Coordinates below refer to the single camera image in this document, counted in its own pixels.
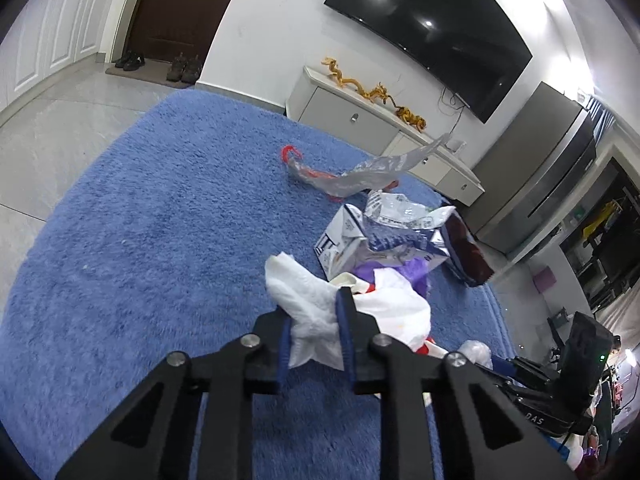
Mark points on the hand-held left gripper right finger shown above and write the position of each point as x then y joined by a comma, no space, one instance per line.
344,330

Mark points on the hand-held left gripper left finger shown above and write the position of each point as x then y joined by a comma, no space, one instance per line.
285,345

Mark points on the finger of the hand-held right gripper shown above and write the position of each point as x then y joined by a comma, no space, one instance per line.
501,364

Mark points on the white plastic film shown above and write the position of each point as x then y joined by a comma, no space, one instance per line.
475,352

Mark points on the white paper tissue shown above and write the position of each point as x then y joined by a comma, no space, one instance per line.
305,300

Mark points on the white plastic bag red print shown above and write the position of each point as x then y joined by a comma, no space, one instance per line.
395,305

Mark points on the purple stool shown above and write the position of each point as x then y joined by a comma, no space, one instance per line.
544,280

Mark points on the white and blue milk carton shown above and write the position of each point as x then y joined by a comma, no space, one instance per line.
340,240

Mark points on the purple wrapper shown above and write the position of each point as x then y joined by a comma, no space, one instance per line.
416,272

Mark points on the crumpled silver foil snack bag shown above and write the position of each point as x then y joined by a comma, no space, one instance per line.
400,240

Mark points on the dark red snack packet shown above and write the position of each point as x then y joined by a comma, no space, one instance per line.
467,255

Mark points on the yellow garment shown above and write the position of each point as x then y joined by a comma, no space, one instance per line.
602,217

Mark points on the clear plastic wrapper red strip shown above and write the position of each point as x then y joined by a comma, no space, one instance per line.
365,175

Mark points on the blue fluffy rug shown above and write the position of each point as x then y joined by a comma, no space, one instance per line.
150,260

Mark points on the grey refrigerator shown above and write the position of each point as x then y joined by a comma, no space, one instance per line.
540,170

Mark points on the white and grey television cabinet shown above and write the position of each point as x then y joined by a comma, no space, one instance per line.
350,115

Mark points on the short golden dragon figurine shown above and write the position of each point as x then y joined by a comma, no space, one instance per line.
412,117

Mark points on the long golden dragon figurine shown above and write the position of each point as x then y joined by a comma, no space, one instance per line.
355,82

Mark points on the brown doormat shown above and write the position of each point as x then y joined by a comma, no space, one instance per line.
150,76

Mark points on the black curved television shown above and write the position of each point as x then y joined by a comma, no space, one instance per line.
430,30

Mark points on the black shoe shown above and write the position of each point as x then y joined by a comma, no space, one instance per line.
122,60
135,62

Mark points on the dark brown entrance door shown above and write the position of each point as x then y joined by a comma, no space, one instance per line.
185,5

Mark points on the white panelled shoe cabinet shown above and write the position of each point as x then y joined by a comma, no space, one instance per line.
60,20

